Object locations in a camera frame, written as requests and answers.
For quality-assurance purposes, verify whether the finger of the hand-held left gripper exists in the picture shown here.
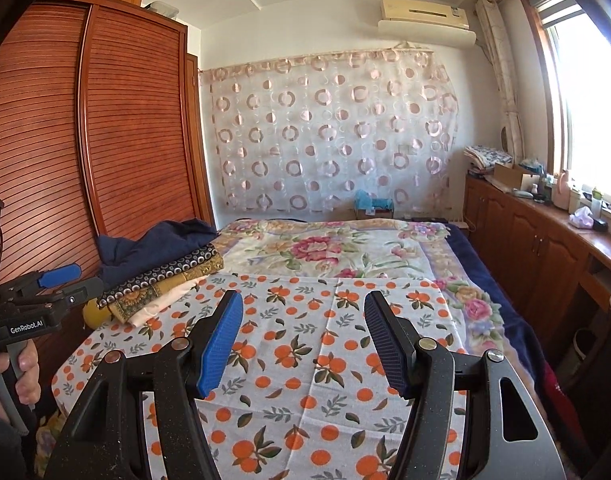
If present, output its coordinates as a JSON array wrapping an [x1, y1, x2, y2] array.
[[0, 264, 82, 306], [49, 277, 106, 312]]

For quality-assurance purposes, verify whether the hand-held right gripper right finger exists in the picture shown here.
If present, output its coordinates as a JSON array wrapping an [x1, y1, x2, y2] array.
[[364, 290, 569, 480]]

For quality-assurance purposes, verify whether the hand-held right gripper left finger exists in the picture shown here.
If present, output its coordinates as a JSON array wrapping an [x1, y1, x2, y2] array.
[[44, 289, 245, 480]]

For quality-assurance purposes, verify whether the navy printed t-shirt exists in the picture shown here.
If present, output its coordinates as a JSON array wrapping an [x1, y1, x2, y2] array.
[[96, 218, 218, 281]]

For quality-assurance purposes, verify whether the person's left forearm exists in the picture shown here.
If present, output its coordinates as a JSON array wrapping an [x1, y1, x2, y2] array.
[[0, 412, 27, 480]]

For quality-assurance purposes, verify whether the person's left hand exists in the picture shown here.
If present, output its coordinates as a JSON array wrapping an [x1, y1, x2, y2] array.
[[0, 342, 41, 417]]

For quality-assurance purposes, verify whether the yellow plush toy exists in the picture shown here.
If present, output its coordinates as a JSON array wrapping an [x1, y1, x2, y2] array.
[[82, 300, 118, 331]]

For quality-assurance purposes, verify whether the cream folded cloth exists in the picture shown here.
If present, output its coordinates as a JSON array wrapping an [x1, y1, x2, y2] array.
[[118, 277, 208, 332]]

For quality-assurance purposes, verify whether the orange fruit print sheet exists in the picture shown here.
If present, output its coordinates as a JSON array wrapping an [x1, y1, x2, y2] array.
[[50, 272, 469, 480]]

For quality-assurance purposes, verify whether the patterned folded pillow stack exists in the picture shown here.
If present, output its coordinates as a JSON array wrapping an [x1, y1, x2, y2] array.
[[96, 245, 225, 323]]

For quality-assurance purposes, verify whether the navy bed sheet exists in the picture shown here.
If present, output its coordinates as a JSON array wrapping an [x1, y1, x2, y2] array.
[[445, 222, 561, 411]]

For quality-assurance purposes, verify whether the floral blanket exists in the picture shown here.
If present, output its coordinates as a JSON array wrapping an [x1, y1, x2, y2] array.
[[212, 218, 519, 361]]

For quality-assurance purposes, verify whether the blue packet box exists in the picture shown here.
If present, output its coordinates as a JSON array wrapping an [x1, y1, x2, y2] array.
[[354, 190, 395, 219]]

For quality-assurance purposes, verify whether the wooden slatted wardrobe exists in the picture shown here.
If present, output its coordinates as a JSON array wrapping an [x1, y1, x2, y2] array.
[[0, 0, 216, 411]]

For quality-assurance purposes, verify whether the red cloth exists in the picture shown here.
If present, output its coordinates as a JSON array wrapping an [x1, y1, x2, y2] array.
[[538, 360, 561, 411]]

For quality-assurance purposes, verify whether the wooden cabinet counter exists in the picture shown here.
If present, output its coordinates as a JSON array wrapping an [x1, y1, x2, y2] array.
[[463, 172, 611, 381]]

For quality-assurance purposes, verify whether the white waste bin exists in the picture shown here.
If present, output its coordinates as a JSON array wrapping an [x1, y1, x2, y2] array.
[[568, 327, 603, 386]]

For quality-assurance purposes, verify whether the cardboard box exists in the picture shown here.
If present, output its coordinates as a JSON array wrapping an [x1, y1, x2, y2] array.
[[493, 161, 539, 190]]

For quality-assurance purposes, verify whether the stack of folded cloths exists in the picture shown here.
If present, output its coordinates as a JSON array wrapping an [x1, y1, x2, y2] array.
[[463, 145, 513, 173]]

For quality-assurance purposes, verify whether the circle-patterned sheer curtain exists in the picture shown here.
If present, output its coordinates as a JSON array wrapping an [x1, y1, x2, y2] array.
[[198, 49, 460, 213]]

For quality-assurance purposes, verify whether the white tissue pack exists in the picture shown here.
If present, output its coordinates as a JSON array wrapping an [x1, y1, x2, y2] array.
[[569, 207, 595, 230]]

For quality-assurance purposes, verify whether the pink bottle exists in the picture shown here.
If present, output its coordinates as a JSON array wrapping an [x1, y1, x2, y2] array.
[[555, 170, 572, 210]]

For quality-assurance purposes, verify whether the white storage box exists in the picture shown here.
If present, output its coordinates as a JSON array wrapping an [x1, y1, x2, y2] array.
[[145, 0, 180, 18]]

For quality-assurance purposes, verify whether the wooden framed window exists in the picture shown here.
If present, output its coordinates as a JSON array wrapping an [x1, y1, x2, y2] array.
[[518, 0, 611, 211]]

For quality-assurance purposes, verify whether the cream wall air conditioner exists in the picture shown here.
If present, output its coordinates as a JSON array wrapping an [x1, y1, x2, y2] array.
[[377, 0, 479, 51]]

